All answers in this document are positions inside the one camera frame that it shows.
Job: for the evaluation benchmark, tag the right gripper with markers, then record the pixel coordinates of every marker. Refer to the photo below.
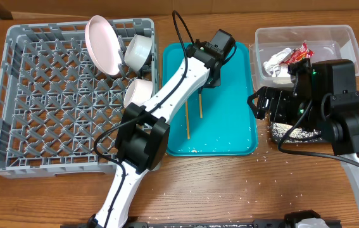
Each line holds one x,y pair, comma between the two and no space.
280,101

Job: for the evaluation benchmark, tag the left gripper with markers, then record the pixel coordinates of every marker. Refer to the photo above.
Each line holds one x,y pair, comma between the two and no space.
214,77

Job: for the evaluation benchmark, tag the wooden chopstick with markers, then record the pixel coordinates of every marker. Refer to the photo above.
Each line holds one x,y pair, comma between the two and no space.
187,120
200,106

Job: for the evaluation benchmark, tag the white napkin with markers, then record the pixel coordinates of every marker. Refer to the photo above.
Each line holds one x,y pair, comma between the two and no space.
272,66

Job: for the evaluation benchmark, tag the red snack wrapper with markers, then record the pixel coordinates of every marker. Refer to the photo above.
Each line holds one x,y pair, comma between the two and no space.
298,54

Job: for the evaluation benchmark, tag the small white plate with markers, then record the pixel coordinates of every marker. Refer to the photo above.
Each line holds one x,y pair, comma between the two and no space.
138,92

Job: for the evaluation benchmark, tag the grey bowl with food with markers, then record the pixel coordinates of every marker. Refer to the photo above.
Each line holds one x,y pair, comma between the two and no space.
137,52

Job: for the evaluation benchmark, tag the large white plate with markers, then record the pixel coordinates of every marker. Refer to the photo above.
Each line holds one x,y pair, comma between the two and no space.
103,45

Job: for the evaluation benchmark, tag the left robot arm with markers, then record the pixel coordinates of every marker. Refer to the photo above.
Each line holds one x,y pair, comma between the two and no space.
143,133

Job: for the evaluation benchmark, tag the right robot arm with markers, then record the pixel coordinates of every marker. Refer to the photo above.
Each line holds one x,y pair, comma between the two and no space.
324,97

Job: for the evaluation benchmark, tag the black waste tray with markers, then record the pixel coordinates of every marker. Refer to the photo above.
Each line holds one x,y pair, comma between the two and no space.
316,139

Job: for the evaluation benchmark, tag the pile of rice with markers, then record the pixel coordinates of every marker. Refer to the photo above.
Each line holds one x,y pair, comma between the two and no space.
279,129

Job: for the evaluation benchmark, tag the teal serving tray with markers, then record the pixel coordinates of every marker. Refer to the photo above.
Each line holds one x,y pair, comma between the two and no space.
228,126

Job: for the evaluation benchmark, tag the clear plastic bin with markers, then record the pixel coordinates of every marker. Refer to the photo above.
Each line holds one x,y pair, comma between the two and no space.
328,42

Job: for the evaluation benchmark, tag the grey plastic dish rack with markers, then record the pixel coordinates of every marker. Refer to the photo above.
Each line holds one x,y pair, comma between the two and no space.
54,102

